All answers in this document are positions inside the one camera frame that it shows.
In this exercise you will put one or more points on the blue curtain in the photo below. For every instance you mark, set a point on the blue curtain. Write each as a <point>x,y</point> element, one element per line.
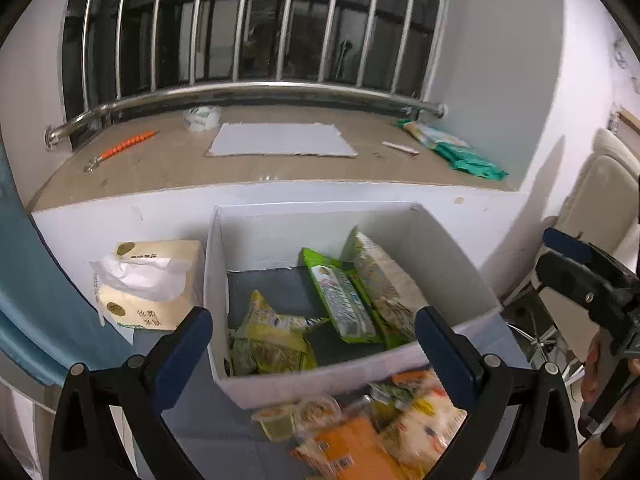
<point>40,285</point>

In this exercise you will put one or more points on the small green snack packet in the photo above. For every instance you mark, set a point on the small green snack packet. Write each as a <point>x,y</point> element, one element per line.
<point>387,395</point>

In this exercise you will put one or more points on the grey-blue table cloth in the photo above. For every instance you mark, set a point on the grey-blue table cloth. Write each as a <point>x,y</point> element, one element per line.
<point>225,425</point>

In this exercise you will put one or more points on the dark green plastic bag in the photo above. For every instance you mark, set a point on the dark green plastic bag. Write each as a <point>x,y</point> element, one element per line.
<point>472,162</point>

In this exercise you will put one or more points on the grey paper sheet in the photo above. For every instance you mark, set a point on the grey paper sheet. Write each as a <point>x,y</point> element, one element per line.
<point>280,140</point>

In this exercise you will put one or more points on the orange snack packet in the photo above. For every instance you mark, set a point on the orange snack packet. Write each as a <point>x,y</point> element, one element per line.
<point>350,445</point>

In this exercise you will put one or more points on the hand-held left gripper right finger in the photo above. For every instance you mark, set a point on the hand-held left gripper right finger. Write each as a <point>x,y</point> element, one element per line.
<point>445,355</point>

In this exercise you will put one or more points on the beige office chair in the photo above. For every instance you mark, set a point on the beige office chair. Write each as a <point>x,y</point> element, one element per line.
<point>600,195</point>

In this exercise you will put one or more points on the yellow-white snack packet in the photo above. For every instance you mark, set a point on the yellow-white snack packet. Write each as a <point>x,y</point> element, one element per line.
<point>425,425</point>

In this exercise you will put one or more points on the large beige snack packet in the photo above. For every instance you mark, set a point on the large beige snack packet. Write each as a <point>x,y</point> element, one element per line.
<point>390,285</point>

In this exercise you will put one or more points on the yellow jelly cup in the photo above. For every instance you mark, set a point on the yellow jelly cup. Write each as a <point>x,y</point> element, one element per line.
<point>275,420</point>

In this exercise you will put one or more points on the white-green tape roll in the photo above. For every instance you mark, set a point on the white-green tape roll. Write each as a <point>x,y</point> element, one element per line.
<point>202,117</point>

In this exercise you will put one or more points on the yellow-green snack packet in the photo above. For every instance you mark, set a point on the yellow-green snack packet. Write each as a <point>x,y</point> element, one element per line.
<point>270,345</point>

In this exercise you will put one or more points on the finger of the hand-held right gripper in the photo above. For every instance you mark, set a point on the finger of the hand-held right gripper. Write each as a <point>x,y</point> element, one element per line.
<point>565,276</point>
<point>565,244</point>

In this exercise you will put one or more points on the green white-label snack packet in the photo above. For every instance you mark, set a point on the green white-label snack packet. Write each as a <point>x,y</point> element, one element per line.
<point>342,305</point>

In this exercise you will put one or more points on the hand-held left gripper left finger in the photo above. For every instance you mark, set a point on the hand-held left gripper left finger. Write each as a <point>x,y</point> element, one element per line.
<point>187,355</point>

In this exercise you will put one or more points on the clear jelly cup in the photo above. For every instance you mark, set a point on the clear jelly cup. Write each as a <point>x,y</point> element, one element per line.
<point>317,410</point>

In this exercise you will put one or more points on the orange beaded tool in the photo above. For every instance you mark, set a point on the orange beaded tool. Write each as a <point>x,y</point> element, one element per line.
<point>125,143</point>

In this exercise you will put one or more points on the person's right hand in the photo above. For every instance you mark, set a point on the person's right hand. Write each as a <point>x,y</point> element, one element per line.
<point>592,360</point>

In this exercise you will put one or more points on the steel window railing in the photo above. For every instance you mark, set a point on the steel window railing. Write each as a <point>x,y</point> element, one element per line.
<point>250,91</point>

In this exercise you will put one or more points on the white cardboard box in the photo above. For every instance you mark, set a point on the white cardboard box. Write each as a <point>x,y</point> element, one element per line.
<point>350,375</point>

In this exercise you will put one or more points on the small white stick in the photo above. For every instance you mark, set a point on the small white stick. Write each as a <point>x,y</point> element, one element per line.
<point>400,146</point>

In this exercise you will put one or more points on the wooden frame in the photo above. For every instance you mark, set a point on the wooden frame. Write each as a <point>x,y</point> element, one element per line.
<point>630,119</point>

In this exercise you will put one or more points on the beige tissue pack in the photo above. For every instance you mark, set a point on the beige tissue pack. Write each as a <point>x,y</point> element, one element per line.
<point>150,310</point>

